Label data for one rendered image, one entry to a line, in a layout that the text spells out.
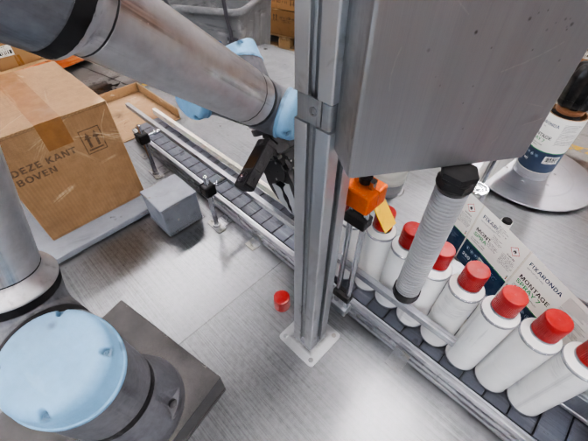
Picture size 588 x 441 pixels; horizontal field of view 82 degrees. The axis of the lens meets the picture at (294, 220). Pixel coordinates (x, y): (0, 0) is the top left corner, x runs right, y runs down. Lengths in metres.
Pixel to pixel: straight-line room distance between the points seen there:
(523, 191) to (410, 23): 0.84
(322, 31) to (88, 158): 0.71
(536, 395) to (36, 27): 0.69
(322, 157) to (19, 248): 0.36
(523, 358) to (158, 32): 0.58
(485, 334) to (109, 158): 0.84
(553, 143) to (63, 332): 1.03
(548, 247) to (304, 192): 0.68
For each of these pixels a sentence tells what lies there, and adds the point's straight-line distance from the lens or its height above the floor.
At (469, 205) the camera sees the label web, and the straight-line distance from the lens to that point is 0.70.
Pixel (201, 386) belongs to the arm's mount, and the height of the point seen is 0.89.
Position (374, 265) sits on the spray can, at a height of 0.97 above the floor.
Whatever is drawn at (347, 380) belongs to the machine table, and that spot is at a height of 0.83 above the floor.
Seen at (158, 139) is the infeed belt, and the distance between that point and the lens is 1.16.
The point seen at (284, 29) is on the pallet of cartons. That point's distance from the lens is 4.22.
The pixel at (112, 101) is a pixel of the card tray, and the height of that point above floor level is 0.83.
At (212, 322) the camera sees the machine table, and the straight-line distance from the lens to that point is 0.74.
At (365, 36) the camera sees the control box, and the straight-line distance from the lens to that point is 0.24.
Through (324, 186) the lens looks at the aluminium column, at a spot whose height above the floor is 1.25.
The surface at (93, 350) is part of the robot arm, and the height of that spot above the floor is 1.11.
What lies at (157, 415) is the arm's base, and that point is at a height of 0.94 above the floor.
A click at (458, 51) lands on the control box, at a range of 0.27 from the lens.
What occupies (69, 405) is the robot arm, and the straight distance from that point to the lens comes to 0.45.
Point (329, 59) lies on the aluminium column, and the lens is 0.28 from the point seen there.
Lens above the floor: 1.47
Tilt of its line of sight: 47 degrees down
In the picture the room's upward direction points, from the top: straight up
